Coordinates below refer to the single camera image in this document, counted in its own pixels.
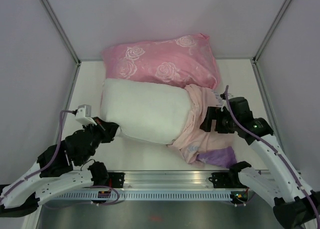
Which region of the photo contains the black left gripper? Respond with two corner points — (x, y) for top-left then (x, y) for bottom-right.
(80, 116), (121, 165)

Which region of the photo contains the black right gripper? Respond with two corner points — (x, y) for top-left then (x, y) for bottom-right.
(199, 106), (239, 134)

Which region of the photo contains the purple Elsa pillowcase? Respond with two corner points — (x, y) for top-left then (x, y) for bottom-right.
(167, 84), (237, 169)

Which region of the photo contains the white pillow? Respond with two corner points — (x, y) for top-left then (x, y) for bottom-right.
(100, 78), (192, 145)

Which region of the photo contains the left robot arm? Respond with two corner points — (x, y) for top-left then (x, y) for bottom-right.
(0, 117), (119, 218)

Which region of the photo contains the pink rose-patterned pillow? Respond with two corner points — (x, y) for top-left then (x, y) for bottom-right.
(101, 33), (221, 89)

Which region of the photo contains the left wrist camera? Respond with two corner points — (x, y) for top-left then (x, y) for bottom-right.
(75, 104), (97, 126)

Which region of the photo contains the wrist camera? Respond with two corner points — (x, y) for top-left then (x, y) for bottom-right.
(75, 104), (97, 126)
(215, 93), (228, 111)

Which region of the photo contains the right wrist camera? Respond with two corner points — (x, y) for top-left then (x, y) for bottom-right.
(215, 93), (228, 111)

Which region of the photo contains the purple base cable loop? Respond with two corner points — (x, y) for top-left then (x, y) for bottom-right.
(87, 186), (121, 206)

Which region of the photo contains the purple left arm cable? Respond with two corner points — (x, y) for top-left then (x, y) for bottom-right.
(0, 109), (78, 205)

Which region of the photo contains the white slotted cable duct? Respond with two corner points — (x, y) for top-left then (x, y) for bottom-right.
(55, 189), (232, 202)

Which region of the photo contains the aluminium front rail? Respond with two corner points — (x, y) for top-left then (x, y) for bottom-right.
(59, 169), (276, 191)

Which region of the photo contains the left aluminium frame post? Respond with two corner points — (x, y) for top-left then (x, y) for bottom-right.
(39, 0), (81, 66)

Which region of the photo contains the aluminium frame post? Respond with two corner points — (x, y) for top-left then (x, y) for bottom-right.
(252, 0), (293, 64)
(39, 0), (81, 66)

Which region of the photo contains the right aluminium frame post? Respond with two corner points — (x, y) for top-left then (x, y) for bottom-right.
(252, 0), (293, 64)

